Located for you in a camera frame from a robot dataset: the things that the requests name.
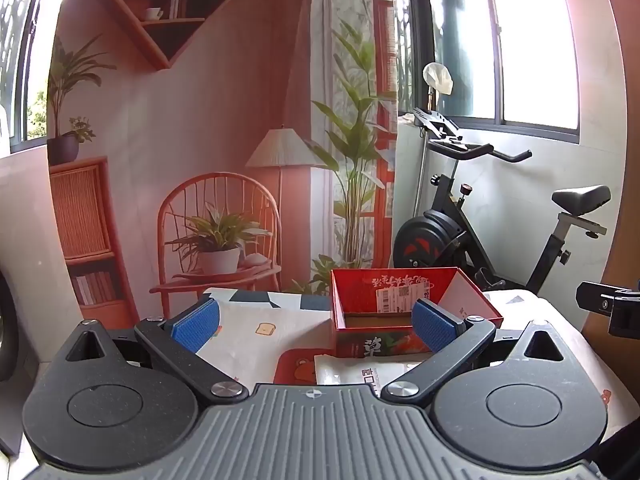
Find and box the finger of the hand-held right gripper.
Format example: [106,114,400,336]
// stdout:
[576,281,620,317]

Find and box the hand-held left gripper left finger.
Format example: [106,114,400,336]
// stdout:
[65,297,249,407]

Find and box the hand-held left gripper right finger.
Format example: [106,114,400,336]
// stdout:
[381,298,576,407]

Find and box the red strawberry print box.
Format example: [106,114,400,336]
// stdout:
[330,267,504,359]

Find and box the black exercise bike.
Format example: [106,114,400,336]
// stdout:
[392,107,612,297]

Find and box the red bear print mat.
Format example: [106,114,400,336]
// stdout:
[274,347,342,386]

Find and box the large dark-framed window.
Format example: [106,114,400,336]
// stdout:
[397,0,582,142]

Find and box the room scene wall poster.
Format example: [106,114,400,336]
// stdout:
[46,0,402,322]

